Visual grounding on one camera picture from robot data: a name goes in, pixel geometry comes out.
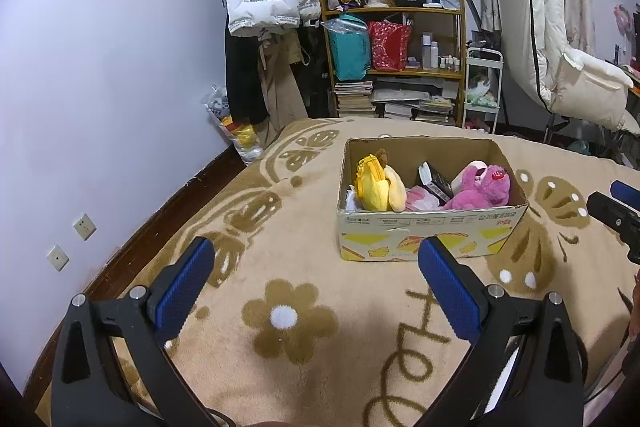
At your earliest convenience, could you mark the wooden shelf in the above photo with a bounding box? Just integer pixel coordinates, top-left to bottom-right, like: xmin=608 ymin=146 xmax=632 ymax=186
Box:
xmin=315 ymin=0 xmax=466 ymax=126

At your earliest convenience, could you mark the pale pink packet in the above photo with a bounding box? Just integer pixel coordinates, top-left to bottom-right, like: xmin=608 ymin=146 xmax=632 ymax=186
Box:
xmin=405 ymin=186 xmax=444 ymax=212

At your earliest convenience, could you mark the beige hanging garment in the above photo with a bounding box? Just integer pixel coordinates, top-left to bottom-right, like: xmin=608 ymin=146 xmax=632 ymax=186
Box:
xmin=257 ymin=33 xmax=309 ymax=148

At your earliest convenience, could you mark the narrow stack of books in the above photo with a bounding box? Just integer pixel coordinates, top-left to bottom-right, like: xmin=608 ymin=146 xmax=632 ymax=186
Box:
xmin=333 ymin=79 xmax=375 ymax=118

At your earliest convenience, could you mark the cardboard box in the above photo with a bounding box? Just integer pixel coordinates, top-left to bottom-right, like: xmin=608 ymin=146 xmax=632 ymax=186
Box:
xmin=337 ymin=137 xmax=530 ymax=261

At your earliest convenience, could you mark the black hanging garment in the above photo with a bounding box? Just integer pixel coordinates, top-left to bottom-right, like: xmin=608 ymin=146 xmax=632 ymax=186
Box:
xmin=223 ymin=32 xmax=269 ymax=126

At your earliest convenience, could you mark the white rolling cart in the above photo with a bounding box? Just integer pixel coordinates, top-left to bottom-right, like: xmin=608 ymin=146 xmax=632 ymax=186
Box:
xmin=462 ymin=47 xmax=504 ymax=136

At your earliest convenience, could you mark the wide stack of books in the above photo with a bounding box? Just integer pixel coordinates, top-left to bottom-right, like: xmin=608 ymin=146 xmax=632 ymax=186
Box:
xmin=372 ymin=76 xmax=459 ymax=124

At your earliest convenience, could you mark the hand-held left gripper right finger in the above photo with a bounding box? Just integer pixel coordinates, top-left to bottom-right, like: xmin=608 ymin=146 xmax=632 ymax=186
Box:
xmin=415 ymin=236 xmax=586 ymax=427

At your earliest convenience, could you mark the row of cosmetic bottles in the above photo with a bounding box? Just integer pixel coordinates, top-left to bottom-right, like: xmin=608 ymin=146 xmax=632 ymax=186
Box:
xmin=421 ymin=33 xmax=461 ymax=70

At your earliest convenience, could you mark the wall socket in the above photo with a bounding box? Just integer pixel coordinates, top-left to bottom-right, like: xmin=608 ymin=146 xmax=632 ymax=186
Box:
xmin=72 ymin=213 xmax=97 ymax=242
xmin=47 ymin=245 xmax=70 ymax=272

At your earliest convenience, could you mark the plastic bag of toys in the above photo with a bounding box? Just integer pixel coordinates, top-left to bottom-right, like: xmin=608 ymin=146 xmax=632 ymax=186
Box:
xmin=203 ymin=85 xmax=265 ymax=166

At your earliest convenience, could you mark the magenta bear plush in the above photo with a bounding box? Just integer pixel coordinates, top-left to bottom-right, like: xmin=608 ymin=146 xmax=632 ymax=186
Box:
xmin=444 ymin=163 xmax=511 ymax=210

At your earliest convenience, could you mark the beige flower blanket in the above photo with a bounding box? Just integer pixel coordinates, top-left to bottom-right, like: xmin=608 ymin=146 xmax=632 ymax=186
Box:
xmin=37 ymin=117 xmax=640 ymax=427

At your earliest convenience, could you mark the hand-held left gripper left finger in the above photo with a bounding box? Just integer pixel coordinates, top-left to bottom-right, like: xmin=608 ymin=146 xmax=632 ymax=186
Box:
xmin=50 ymin=236 xmax=221 ymax=427

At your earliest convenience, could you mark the pink decoration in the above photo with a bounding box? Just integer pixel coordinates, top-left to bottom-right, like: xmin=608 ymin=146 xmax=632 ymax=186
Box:
xmin=613 ymin=4 xmax=637 ymax=34

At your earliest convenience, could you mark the yellow plush toy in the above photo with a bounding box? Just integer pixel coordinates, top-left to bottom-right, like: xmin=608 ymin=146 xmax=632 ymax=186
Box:
xmin=354 ymin=149 xmax=407 ymax=212

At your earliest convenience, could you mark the cream down coat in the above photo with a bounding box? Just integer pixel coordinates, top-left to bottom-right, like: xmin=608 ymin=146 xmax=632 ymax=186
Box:
xmin=492 ymin=0 xmax=640 ymax=136

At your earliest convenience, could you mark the pink swirl roll plush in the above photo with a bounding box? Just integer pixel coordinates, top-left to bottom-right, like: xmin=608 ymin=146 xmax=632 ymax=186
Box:
xmin=451 ymin=160 xmax=490 ymax=194

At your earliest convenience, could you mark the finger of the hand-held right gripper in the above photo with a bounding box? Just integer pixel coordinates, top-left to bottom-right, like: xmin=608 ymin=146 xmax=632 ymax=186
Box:
xmin=586 ymin=191 xmax=640 ymax=266
xmin=610 ymin=179 xmax=640 ymax=210

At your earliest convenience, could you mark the teal bag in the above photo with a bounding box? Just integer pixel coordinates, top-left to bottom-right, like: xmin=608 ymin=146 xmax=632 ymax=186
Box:
xmin=324 ymin=17 xmax=372 ymax=80

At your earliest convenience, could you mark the red patterned bag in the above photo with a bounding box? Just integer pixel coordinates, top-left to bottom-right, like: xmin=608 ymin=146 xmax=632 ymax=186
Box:
xmin=367 ymin=20 xmax=412 ymax=72

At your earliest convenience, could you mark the black packet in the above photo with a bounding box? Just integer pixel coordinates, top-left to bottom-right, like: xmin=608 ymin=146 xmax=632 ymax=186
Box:
xmin=417 ymin=161 xmax=454 ymax=204

